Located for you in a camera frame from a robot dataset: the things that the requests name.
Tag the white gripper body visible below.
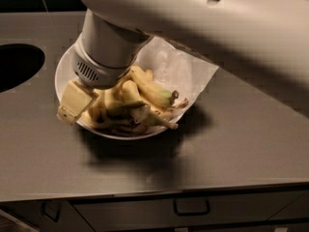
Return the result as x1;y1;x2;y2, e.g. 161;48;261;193
70;41;133;90

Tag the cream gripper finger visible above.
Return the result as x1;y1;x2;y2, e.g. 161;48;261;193
57;80;98;125

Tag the large yellow banana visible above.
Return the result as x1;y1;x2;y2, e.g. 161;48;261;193
88;89;106;123

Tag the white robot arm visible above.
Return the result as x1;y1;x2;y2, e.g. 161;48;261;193
70;0;309;116

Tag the white bowl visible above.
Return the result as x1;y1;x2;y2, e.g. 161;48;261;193
55;48;188;140

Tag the yellow banana middle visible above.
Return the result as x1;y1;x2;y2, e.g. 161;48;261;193
103;86;145;116

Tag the yellow banana bottom left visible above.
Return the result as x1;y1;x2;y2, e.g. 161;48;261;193
82;111;136;130

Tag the brown overripe banana bottom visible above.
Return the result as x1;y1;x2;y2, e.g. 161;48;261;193
112;125;147;136

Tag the yellow banana upper right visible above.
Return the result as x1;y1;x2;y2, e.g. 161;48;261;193
129;66;179;109

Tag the yellow banana centre right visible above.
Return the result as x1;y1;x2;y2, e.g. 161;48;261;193
122;80;179;130

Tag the white paper liner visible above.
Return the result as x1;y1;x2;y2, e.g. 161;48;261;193
132;38;217;123

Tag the grey cabinet door left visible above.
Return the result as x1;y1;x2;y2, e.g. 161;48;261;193
0;200;94;232

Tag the grey drawer front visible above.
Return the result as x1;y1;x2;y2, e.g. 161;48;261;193
72;191;302;232

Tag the black cabinet handle left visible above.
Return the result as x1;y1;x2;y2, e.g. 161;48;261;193
41;201;62;223

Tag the black drawer handle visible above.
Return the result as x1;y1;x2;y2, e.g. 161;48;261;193
173;197;211;217

